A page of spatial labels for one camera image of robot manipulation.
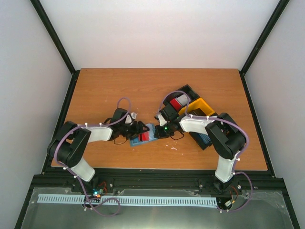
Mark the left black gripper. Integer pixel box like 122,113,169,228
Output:
120,121,150,141

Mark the red white credit card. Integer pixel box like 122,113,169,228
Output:
138,132,149,142

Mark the blue card holder wallet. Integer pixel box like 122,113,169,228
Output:
130,124,158,147

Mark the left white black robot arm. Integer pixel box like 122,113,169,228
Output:
47,108,150,192

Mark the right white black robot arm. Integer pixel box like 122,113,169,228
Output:
154,104,249,192

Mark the black bin with red cards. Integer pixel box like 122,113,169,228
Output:
163,84,200,111

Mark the white card stack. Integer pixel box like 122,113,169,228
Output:
176,94,189,106

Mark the black bin with blue cards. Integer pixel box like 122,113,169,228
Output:
189,132,212,150

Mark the blue card stack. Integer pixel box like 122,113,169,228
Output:
199,134,211,146

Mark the yellow bin with dark cards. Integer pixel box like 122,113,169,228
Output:
178,97,215,116

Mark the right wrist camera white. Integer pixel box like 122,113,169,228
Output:
155,114,167,126

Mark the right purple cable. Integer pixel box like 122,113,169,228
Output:
158,90,253,213

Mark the purple cable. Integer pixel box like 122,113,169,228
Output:
54,97,132,217
158,90,253,213

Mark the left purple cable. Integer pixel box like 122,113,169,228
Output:
54,97,132,217

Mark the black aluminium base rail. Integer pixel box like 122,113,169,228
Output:
71,167,285,196

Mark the light blue slotted cable duct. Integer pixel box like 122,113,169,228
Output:
37,194,217,208

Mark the left black frame post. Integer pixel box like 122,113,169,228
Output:
30,0,81,74

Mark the black frame post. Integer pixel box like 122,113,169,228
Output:
30,0,81,74
240,0,290,74

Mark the right black frame post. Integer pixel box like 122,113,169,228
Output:
240,0,290,74

